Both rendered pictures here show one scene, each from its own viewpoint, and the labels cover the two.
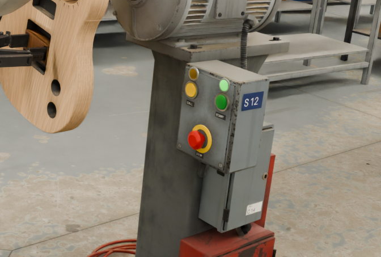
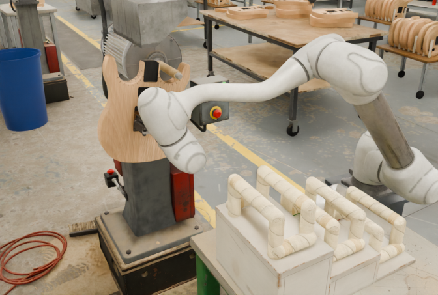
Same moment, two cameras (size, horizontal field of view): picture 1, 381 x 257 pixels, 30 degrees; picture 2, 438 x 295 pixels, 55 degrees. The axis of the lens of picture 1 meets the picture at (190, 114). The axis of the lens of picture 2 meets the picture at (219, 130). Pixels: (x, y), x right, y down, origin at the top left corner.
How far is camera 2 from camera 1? 195 cm
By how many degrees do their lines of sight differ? 69
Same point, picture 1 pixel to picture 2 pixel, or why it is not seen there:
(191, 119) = (208, 107)
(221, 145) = (226, 109)
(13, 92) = (128, 154)
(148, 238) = (146, 191)
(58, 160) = not seen: outside the picture
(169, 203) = (156, 166)
